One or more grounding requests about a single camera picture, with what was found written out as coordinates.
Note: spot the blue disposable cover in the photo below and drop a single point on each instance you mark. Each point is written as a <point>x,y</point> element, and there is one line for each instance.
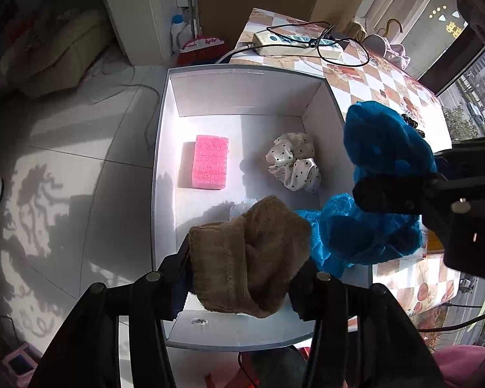
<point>359,234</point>
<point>384,141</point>

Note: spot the red broom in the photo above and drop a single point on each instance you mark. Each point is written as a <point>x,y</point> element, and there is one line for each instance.
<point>200,48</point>

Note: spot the pink plush cloth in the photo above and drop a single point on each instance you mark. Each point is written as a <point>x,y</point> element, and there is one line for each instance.
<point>392,52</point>

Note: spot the leopard print scrunchie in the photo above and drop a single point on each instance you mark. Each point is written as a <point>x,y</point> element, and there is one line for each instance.
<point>412,123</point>

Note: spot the white polka dot scrunchie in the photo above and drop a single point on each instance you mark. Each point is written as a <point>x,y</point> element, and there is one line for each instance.
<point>293,161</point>

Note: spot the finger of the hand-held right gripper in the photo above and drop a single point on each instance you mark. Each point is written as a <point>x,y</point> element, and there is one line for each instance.
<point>388,194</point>
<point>469,151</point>

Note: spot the beige sock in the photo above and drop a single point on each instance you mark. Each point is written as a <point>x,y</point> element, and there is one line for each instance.
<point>250,250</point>

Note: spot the checkered printed tablecloth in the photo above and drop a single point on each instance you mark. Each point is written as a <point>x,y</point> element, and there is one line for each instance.
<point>388,85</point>

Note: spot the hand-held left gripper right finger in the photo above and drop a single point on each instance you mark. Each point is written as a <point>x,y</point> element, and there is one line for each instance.
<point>307,291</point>

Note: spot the beige cushion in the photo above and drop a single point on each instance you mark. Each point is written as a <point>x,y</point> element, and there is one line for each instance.
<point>56,48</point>

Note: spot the white bottle blue cap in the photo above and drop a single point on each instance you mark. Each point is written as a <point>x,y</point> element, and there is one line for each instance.
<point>180,32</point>

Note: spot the cream power strip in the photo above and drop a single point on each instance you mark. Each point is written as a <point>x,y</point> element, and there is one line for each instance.
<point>295,44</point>

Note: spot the white storage box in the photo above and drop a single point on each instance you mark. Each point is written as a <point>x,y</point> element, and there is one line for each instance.
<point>242,97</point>

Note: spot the light blue fluffy toy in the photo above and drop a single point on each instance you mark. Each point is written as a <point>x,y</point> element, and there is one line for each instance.
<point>242,208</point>

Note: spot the pink plastic box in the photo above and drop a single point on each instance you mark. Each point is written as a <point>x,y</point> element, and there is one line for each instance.
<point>20,365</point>

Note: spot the pink sponge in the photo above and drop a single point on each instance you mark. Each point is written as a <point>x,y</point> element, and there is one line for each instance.
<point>204,161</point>

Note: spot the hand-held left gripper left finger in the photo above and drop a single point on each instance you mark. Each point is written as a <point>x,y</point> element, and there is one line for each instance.
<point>173,279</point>

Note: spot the person's reddish garment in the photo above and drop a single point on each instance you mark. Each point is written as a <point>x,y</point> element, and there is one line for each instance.
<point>464,365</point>

